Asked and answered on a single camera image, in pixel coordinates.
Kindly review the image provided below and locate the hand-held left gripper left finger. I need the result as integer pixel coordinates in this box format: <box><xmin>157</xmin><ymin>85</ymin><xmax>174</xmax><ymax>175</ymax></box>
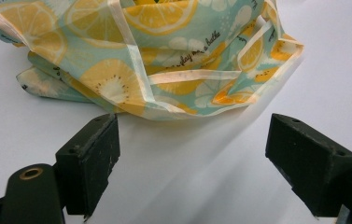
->
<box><xmin>54</xmin><ymin>113</ymin><xmax>121</xmax><ymax>220</ymax></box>

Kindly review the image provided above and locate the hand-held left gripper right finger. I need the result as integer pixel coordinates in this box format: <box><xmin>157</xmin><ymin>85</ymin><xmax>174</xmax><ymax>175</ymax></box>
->
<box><xmin>264</xmin><ymin>113</ymin><xmax>352</xmax><ymax>218</ymax></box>

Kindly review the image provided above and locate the lemon print fabric bag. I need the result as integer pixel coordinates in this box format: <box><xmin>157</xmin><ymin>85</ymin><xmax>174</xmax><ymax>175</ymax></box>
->
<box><xmin>0</xmin><ymin>0</ymin><xmax>305</xmax><ymax>121</ymax></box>

